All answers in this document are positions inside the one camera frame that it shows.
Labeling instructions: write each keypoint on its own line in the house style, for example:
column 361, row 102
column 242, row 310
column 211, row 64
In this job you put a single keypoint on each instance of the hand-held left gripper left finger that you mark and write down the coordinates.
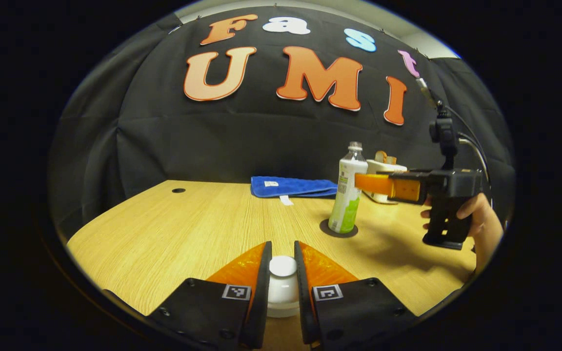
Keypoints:
column 261, row 302

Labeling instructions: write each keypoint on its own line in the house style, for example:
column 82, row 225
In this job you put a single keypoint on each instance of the brown toast slices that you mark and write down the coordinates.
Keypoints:
column 386, row 157

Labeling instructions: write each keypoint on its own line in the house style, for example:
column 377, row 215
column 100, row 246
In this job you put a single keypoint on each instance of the dark round coaster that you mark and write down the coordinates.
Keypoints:
column 324, row 229

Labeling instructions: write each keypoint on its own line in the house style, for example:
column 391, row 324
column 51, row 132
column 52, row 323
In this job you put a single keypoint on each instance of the white toaster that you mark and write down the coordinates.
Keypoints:
column 383, row 168

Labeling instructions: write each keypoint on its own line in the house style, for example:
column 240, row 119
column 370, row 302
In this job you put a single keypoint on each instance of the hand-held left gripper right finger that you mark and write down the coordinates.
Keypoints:
column 303, row 302

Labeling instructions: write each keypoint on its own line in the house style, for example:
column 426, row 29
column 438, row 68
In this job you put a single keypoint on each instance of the blue cloth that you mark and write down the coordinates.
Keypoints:
column 293, row 186

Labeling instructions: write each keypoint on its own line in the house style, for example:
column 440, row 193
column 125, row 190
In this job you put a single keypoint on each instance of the clear water bottle white label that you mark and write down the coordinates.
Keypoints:
column 347, row 204

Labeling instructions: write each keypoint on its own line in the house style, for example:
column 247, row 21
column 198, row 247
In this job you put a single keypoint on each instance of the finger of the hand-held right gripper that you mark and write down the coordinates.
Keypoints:
column 378, row 183

